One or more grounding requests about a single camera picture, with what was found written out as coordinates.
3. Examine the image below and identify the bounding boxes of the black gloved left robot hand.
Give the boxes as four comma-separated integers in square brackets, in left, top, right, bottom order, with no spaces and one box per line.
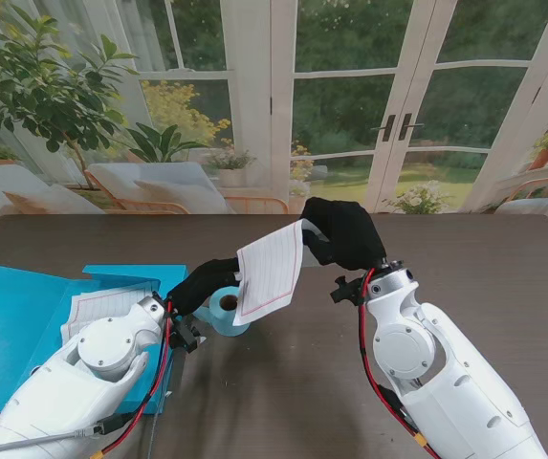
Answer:
[165,256,242,317]

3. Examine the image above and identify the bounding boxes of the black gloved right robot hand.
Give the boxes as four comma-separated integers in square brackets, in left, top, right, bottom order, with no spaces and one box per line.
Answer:
[300,196,388,273]

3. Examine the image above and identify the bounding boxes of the light blue label roll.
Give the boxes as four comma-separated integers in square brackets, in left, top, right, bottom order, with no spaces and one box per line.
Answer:
[191,285,252,339]

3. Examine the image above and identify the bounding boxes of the red-lined white paper sheet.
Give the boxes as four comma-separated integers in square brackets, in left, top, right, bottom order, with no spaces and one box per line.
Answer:
[59,280,161,345]
[231,219,305,328]

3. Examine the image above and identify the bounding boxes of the blue file box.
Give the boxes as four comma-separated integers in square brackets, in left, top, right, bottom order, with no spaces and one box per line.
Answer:
[0,260,191,415]

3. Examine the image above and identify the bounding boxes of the printed garden room backdrop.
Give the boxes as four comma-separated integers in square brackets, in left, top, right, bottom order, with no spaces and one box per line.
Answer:
[0,0,548,257]

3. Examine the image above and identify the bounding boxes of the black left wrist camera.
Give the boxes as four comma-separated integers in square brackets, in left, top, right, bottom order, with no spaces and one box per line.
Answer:
[167,317,202,355]

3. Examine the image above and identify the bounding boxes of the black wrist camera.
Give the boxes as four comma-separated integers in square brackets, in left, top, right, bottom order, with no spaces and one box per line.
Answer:
[329,275,365,306]
[167,317,202,355]

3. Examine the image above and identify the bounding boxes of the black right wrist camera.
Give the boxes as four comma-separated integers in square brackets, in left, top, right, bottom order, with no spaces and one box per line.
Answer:
[329,275,365,306]

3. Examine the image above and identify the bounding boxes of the red left arm cable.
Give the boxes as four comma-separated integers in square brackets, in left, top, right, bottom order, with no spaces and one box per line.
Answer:
[89,300,174,459]

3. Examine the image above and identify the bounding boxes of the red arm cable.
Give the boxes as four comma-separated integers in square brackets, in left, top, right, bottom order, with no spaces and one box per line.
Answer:
[89,300,174,459]
[357,267,440,459]

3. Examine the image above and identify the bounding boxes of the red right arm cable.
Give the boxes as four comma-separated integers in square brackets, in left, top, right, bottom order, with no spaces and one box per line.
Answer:
[357,267,440,459]

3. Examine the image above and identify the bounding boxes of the grey left arm cable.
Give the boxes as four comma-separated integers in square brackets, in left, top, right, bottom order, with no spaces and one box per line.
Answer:
[0,413,134,459]

